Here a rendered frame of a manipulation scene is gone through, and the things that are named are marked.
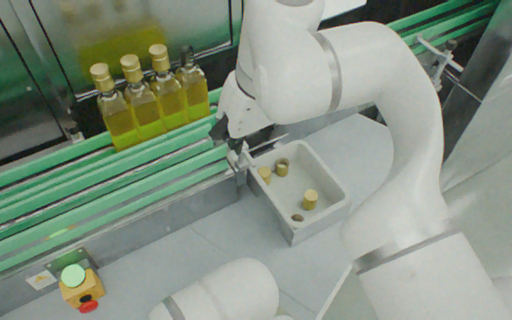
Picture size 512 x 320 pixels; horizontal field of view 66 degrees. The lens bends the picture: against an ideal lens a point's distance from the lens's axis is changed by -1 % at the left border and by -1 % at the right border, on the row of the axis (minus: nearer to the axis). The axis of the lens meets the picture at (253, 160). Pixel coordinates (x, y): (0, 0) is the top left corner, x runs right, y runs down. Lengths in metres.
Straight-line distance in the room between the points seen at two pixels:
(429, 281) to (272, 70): 0.20
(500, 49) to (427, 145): 1.08
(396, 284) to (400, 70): 0.18
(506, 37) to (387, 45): 1.01
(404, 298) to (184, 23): 0.82
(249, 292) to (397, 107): 0.29
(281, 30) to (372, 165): 0.85
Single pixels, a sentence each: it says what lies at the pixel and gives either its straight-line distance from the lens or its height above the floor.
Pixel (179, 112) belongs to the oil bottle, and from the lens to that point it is 0.92.
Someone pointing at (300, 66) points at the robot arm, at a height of 1.44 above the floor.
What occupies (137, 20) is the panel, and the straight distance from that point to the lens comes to 0.94.
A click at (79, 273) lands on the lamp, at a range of 0.93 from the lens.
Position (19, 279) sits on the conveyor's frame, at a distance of 0.97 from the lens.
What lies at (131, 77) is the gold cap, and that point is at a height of 1.13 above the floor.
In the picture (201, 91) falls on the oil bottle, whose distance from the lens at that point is 0.90.
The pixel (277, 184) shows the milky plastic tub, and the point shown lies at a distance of 1.06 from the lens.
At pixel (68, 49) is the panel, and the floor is 1.14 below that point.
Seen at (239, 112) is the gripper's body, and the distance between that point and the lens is 0.49.
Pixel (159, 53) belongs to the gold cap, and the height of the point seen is 1.16.
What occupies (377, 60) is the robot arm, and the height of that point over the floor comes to 1.43.
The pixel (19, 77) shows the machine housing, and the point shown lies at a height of 1.09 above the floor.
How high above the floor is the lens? 1.65
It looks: 52 degrees down
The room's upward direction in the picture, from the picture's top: straight up
